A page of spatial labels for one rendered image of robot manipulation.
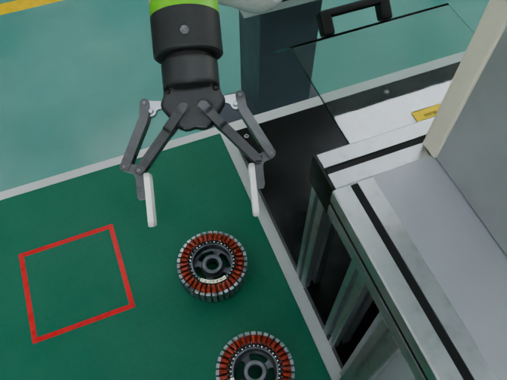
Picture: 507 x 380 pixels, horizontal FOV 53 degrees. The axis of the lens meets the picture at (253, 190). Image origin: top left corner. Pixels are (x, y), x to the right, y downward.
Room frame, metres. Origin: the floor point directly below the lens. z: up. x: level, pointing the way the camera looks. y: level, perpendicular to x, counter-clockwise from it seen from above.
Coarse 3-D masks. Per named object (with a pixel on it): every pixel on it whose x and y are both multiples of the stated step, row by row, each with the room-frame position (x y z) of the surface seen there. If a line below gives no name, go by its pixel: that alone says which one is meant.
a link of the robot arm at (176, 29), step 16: (160, 16) 0.52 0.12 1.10; (176, 16) 0.51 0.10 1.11; (192, 16) 0.51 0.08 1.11; (208, 16) 0.52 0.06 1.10; (160, 32) 0.50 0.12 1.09; (176, 32) 0.50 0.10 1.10; (192, 32) 0.50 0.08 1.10; (208, 32) 0.50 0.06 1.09; (160, 48) 0.49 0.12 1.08; (176, 48) 0.48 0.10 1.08; (192, 48) 0.49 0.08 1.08; (208, 48) 0.49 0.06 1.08
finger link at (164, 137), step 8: (184, 104) 0.44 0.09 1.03; (176, 112) 0.43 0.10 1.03; (184, 112) 0.43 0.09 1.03; (168, 120) 0.42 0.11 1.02; (176, 120) 0.42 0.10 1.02; (168, 128) 0.41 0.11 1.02; (176, 128) 0.43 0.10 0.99; (160, 136) 0.40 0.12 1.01; (168, 136) 0.40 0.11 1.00; (152, 144) 0.39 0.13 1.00; (160, 144) 0.39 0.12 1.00; (152, 152) 0.38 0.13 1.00; (160, 152) 0.40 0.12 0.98; (144, 160) 0.38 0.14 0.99; (152, 160) 0.38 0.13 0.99; (136, 168) 0.37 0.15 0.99; (144, 168) 0.37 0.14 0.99
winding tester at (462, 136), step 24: (504, 0) 0.30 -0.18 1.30; (480, 24) 0.31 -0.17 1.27; (504, 24) 0.29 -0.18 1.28; (480, 48) 0.30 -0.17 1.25; (504, 48) 0.28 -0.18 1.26; (456, 72) 0.31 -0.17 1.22; (480, 72) 0.29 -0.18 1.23; (504, 72) 0.27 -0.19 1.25; (456, 96) 0.30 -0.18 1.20; (480, 96) 0.28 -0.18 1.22; (504, 96) 0.26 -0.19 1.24; (456, 120) 0.29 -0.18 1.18; (480, 120) 0.27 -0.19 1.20; (504, 120) 0.25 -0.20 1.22; (432, 144) 0.30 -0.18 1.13; (456, 144) 0.28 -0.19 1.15; (480, 144) 0.26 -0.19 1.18; (504, 144) 0.24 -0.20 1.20; (456, 168) 0.27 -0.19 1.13; (480, 168) 0.25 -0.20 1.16; (504, 168) 0.23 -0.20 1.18; (480, 192) 0.24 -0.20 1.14; (504, 192) 0.22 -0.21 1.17; (480, 216) 0.22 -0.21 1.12; (504, 216) 0.21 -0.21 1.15; (504, 240) 0.19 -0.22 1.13
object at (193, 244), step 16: (192, 240) 0.36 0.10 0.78; (208, 240) 0.36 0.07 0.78; (224, 240) 0.36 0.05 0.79; (192, 256) 0.34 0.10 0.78; (208, 256) 0.34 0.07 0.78; (240, 256) 0.33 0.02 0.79; (192, 272) 0.31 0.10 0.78; (208, 272) 0.31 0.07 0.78; (224, 272) 0.32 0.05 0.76; (240, 272) 0.31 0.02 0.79; (192, 288) 0.28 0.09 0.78; (208, 288) 0.28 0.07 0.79; (224, 288) 0.28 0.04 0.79; (240, 288) 0.29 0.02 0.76
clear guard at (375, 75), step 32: (352, 32) 0.53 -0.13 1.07; (384, 32) 0.53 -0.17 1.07; (416, 32) 0.53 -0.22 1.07; (448, 32) 0.53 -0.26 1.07; (320, 64) 0.47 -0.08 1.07; (352, 64) 0.47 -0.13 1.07; (384, 64) 0.47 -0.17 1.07; (416, 64) 0.47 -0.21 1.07; (448, 64) 0.47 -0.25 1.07; (320, 96) 0.42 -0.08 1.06; (352, 96) 0.42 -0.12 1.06; (384, 96) 0.42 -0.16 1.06; (416, 96) 0.42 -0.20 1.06; (352, 128) 0.37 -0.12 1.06; (384, 128) 0.37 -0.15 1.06
